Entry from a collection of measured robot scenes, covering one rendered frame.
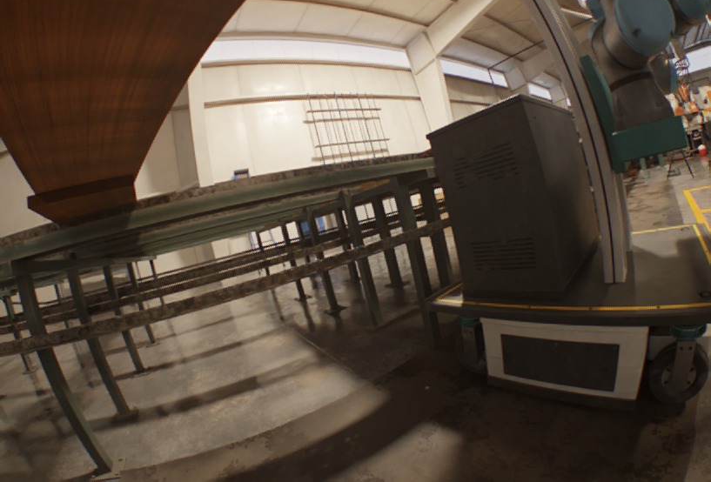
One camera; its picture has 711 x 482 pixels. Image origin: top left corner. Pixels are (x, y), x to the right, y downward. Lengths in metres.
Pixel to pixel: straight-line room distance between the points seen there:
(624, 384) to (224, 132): 7.58
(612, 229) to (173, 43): 0.91
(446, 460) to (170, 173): 7.04
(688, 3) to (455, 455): 1.12
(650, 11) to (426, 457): 1.04
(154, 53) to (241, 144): 7.15
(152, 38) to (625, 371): 0.97
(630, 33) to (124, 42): 0.66
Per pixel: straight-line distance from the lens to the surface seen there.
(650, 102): 0.67
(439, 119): 10.58
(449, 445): 0.89
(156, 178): 7.23
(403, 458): 0.89
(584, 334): 0.76
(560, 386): 0.87
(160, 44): 0.34
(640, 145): 0.65
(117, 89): 0.40
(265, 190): 0.88
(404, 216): 1.26
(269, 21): 8.93
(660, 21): 0.59
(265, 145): 7.59
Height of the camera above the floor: 0.67
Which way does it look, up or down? level
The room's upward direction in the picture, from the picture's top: 14 degrees counter-clockwise
